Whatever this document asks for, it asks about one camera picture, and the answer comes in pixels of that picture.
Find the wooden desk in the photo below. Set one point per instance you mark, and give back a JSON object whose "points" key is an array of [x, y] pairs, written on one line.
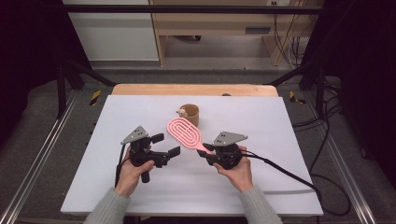
{"points": [[218, 23]]}

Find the pink hairbrush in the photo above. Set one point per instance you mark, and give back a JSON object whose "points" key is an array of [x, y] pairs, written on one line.
{"points": [[185, 133]]}

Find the black metal stand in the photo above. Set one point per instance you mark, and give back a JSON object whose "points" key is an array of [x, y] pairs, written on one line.
{"points": [[319, 84], [62, 87]]}

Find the wooden table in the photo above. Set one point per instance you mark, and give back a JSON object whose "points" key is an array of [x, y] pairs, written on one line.
{"points": [[186, 90]]}

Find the aluminium floor rail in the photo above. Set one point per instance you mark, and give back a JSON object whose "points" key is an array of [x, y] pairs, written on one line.
{"points": [[40, 152], [348, 168]]}

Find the white cabinet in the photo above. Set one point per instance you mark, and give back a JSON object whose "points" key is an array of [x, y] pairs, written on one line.
{"points": [[115, 34]]}

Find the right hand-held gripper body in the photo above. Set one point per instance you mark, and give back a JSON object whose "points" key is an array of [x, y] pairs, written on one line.
{"points": [[229, 154]]}

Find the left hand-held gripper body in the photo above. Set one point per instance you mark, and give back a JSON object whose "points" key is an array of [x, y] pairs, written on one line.
{"points": [[140, 152]]}

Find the black metal crossbar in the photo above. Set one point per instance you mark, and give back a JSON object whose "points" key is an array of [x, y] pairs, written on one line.
{"points": [[186, 9]]}

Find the black curtain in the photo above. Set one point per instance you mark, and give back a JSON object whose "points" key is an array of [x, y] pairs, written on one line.
{"points": [[28, 46], [364, 62]]}

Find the person's right hand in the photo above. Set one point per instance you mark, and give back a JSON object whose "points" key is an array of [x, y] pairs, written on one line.
{"points": [[241, 174]]}

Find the yellow black tape marker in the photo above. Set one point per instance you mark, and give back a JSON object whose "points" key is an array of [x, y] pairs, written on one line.
{"points": [[292, 97], [95, 97]]}

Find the person's left hand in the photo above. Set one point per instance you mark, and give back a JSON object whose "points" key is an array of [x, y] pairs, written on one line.
{"points": [[129, 179]]}

